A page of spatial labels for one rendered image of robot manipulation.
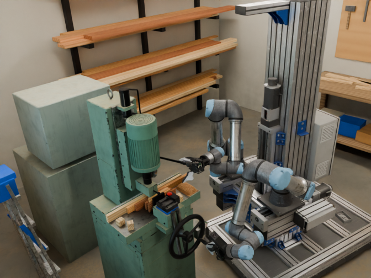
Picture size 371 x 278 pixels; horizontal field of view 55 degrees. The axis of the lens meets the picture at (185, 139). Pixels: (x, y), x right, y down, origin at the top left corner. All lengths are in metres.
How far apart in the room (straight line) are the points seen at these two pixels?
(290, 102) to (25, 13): 2.78
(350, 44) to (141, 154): 3.39
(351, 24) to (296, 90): 2.56
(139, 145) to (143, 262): 0.73
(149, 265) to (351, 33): 3.59
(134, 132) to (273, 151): 0.98
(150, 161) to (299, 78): 1.03
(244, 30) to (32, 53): 3.02
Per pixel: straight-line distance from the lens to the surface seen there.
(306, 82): 2.39
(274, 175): 1.88
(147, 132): 1.99
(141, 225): 2.16
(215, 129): 2.48
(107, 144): 2.25
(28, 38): 4.10
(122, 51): 4.69
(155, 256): 2.37
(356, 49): 4.84
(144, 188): 2.25
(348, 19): 4.80
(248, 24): 5.56
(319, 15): 2.32
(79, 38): 3.93
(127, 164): 2.22
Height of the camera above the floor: 2.30
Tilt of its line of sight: 28 degrees down
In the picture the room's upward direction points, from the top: 3 degrees counter-clockwise
